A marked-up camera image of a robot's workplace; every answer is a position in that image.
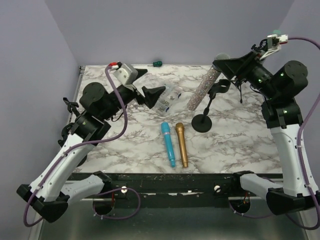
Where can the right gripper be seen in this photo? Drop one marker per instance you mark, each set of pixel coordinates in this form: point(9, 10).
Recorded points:
point(241, 66)

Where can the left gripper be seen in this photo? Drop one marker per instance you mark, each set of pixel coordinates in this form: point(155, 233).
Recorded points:
point(152, 94)

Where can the silver mesh head microphone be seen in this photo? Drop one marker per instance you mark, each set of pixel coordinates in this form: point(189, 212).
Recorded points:
point(209, 79)

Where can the blue microphone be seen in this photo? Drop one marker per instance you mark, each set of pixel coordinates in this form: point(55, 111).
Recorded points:
point(166, 132)

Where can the black stand holding silver microphone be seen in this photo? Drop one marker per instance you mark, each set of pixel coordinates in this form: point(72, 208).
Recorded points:
point(202, 123)

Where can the black shock mount desk stand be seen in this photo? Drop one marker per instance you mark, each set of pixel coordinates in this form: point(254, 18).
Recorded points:
point(64, 134)

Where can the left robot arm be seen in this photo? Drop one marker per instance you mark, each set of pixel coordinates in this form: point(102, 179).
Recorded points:
point(49, 194)

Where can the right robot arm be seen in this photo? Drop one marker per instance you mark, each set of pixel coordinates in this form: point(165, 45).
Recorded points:
point(283, 117)

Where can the black tripod microphone stand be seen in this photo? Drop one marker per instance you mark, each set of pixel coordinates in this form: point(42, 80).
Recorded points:
point(238, 83)

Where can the gold microphone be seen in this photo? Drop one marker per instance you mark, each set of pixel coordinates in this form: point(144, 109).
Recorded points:
point(180, 131)

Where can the mint green microphone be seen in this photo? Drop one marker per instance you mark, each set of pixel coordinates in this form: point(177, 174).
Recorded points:
point(277, 32)

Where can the clear plastic packet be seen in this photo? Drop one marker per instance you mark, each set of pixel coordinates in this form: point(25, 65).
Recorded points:
point(171, 94)

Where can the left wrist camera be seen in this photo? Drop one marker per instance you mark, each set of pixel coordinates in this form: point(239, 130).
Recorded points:
point(126, 74)

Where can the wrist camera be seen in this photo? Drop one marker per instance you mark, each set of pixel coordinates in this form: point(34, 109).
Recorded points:
point(126, 74)
point(272, 44)

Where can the green handled screwdriver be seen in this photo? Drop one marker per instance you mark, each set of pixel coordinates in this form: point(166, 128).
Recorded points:
point(157, 64)

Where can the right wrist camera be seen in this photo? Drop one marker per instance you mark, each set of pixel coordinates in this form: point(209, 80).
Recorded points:
point(272, 44)

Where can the aluminium frame rail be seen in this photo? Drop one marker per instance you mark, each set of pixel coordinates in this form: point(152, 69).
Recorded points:
point(164, 184)

